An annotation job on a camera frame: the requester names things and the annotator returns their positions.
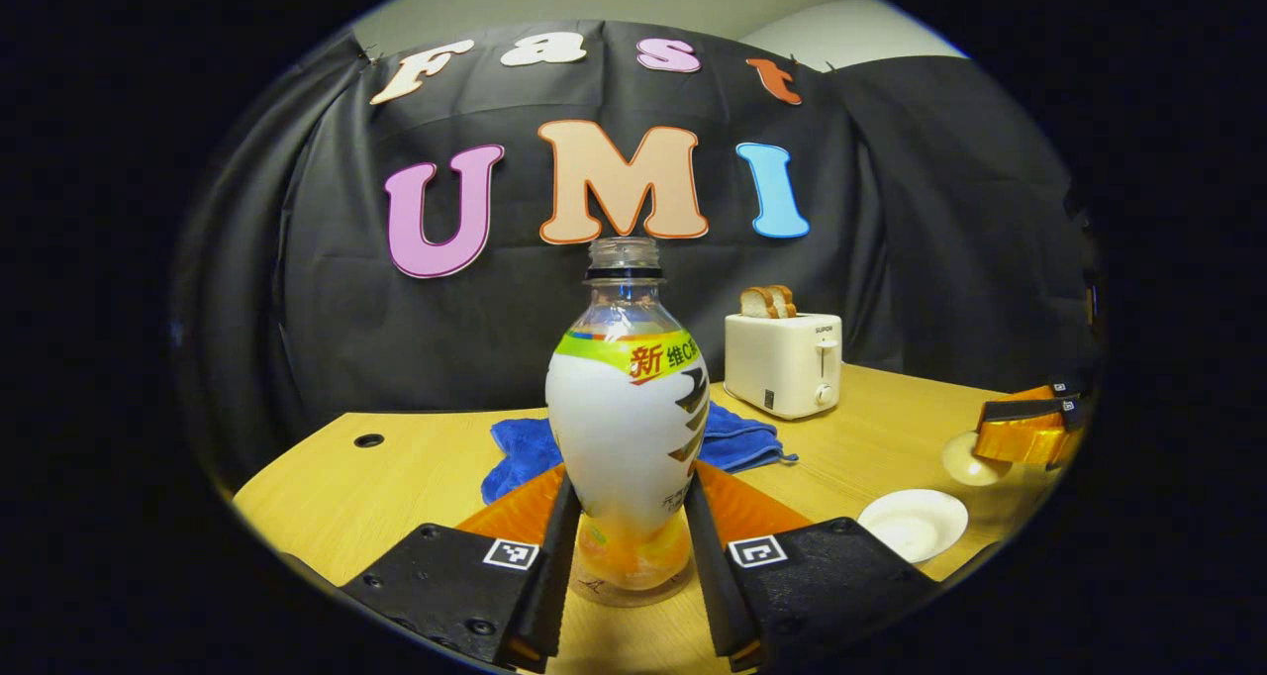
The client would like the clear water bottle white label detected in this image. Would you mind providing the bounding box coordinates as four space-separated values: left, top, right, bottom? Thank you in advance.
544 237 712 609

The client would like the blue towel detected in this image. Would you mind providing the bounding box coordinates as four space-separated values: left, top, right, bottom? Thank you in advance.
481 401 800 506

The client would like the round wooden coaster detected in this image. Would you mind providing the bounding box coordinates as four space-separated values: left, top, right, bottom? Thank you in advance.
566 556 696 610

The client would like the white teacup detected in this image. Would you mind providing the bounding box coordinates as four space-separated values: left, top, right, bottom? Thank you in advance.
857 488 970 565

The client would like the black backdrop cloth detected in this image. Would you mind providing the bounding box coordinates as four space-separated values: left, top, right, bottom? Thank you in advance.
170 19 1102 493

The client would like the white toaster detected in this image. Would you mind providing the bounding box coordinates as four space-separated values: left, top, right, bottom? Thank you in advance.
724 312 844 421

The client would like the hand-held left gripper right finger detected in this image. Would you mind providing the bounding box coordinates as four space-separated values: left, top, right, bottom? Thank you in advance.
683 460 936 674

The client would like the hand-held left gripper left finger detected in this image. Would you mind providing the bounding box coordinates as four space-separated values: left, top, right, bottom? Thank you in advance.
341 462 583 674

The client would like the white teacup lid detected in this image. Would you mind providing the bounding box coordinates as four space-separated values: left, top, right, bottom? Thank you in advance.
940 431 1013 488

